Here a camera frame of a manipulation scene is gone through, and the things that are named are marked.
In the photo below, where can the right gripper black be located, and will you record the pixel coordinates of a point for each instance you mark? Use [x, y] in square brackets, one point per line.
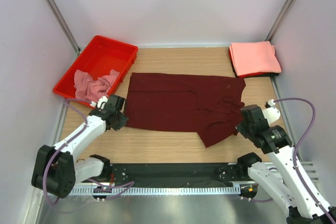
[240, 127]

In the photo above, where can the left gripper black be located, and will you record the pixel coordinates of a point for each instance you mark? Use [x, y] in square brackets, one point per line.
[122, 123]

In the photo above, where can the dark maroon t shirt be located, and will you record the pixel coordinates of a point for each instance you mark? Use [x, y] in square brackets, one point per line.
[206, 105]

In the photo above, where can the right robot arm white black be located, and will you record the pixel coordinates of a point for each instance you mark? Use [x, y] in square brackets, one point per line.
[294, 192]

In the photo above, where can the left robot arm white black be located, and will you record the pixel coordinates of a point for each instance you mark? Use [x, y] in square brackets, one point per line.
[57, 169]

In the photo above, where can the pink crumpled t shirt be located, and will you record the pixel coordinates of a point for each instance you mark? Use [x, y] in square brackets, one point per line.
[89, 89]

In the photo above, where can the folded red t shirt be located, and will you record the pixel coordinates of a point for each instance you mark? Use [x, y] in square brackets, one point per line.
[232, 63]

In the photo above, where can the folded salmon pink t shirt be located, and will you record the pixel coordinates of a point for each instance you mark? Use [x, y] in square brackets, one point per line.
[254, 57]

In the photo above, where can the red plastic bin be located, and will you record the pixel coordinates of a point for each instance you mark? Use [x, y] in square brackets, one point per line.
[98, 59]

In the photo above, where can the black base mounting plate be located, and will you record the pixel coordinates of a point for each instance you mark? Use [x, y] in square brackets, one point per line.
[176, 175]

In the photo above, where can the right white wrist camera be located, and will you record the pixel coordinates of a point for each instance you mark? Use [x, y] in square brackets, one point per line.
[271, 113]

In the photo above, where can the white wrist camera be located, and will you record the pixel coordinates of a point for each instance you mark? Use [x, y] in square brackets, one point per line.
[271, 113]
[100, 104]

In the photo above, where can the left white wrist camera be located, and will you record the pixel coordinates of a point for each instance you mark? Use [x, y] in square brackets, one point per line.
[100, 104]

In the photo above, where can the aluminium front rail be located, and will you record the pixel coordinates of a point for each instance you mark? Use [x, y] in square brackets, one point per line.
[308, 167]

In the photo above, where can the slotted white cable duct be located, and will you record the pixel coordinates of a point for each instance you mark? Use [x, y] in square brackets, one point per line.
[91, 190]

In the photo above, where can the right aluminium frame post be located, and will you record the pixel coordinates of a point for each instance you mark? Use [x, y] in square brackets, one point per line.
[279, 19]

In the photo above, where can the aluminium frame post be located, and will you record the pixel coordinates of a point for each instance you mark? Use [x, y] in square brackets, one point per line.
[279, 19]
[64, 26]

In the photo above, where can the left aluminium frame post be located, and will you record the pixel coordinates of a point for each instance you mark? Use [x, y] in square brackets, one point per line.
[64, 26]

